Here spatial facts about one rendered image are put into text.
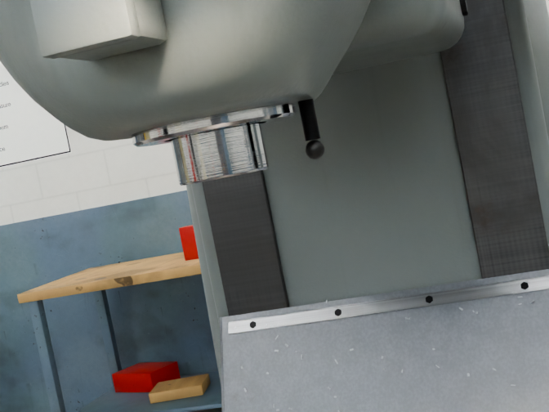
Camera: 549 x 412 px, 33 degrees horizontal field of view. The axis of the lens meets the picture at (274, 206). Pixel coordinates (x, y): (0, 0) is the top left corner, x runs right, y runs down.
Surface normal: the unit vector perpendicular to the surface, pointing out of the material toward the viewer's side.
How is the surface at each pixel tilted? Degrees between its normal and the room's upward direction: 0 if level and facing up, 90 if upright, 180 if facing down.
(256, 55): 128
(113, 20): 90
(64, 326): 90
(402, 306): 63
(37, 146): 90
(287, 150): 90
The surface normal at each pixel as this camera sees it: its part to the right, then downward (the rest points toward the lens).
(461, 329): -0.32, -0.35
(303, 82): 0.69, 0.65
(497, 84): -0.26, 0.11
